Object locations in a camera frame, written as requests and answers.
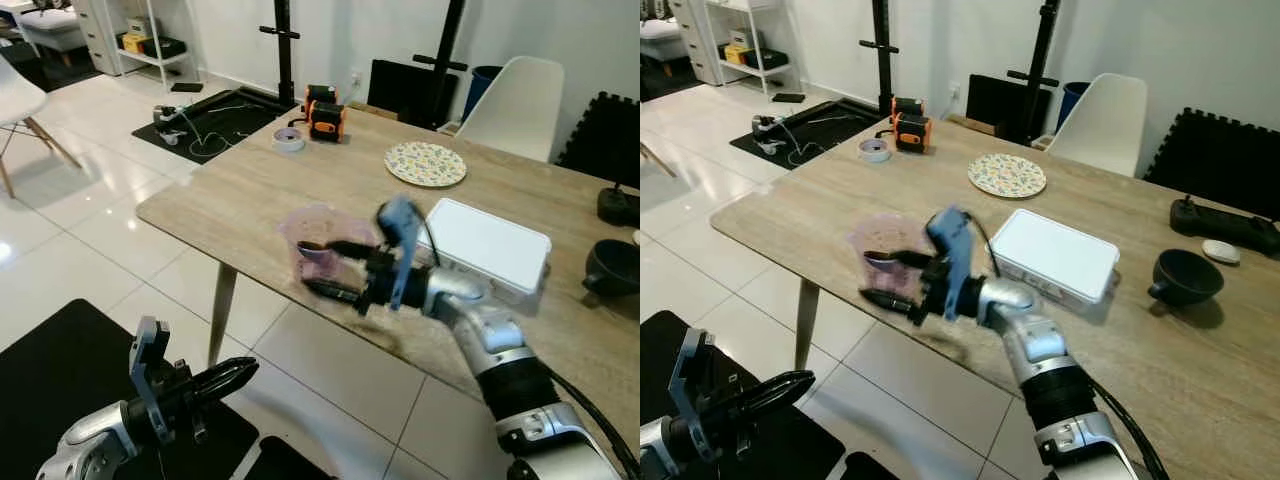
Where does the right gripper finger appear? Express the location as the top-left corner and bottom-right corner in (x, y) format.
(865, 250), (936, 273)
(298, 238), (376, 264)
(862, 288), (926, 313)
(303, 281), (368, 307)

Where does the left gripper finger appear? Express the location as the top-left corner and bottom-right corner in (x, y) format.
(748, 388), (809, 421)
(199, 377), (254, 410)
(745, 372), (815, 403)
(195, 360), (260, 392)

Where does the pink translucent plastic cup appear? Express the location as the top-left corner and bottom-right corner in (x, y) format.
(848, 212), (941, 296)
(278, 205), (386, 291)

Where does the light wooden dining table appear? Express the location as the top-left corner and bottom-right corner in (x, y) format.
(135, 100), (641, 441)
(710, 115), (1280, 480)

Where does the black robot left foot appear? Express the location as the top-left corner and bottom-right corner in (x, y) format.
(840, 452), (901, 480)
(245, 437), (331, 480)

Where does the white rectangular lidded box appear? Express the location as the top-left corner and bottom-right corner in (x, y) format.
(990, 208), (1121, 306)
(418, 197), (553, 301)

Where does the round patterned plate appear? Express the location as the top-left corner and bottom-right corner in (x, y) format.
(385, 141), (468, 189)
(967, 153), (1048, 199)

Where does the small flat cardboard box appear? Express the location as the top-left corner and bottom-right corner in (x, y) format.
(945, 113), (1001, 138)

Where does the black flat panel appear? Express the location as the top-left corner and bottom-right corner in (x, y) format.
(965, 73), (1053, 141)
(367, 59), (461, 129)

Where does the black stand pole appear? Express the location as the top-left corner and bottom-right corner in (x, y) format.
(413, 0), (471, 131)
(259, 0), (301, 106)
(1007, 0), (1063, 143)
(860, 0), (903, 116)

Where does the blue bin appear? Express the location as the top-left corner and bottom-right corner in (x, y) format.
(462, 65), (504, 123)
(1057, 81), (1093, 131)

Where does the white plastic chair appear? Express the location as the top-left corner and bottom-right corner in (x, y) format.
(455, 56), (566, 163)
(1045, 73), (1149, 179)
(0, 55), (83, 199)

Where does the white shelf unit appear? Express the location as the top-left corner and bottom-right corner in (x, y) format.
(105, 0), (201, 91)
(705, 0), (801, 96)

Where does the black handheld controller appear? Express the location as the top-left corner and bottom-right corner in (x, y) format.
(597, 185), (641, 228)
(1170, 197), (1280, 256)

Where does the black foam puzzle mat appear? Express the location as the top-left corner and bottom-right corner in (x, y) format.
(556, 92), (641, 191)
(1143, 107), (1280, 221)

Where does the grey drawer unit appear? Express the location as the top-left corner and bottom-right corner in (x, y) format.
(72, 0), (123, 76)
(668, 0), (723, 86)

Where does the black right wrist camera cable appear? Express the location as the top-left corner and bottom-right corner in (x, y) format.
(415, 212), (443, 269)
(970, 215), (1001, 276)

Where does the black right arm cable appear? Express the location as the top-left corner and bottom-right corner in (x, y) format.
(1090, 375), (1171, 480)
(545, 370), (641, 480)

